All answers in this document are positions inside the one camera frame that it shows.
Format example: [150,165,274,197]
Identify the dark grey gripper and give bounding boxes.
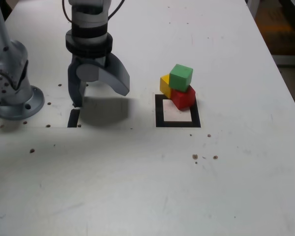
[68,53,131,108]

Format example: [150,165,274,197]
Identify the yellow cube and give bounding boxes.
[160,74,173,98]

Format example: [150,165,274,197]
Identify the green cube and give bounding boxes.
[169,63,194,93]

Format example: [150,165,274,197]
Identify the red cube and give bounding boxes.
[171,85,196,110]

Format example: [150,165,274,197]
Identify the black tape square outline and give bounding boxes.
[154,94,202,128]

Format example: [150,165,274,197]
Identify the black tape strip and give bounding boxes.
[67,106,82,128]

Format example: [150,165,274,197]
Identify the grey metal beam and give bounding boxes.
[272,54,295,66]

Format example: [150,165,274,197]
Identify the grey metal post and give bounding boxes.
[245,0,261,18]

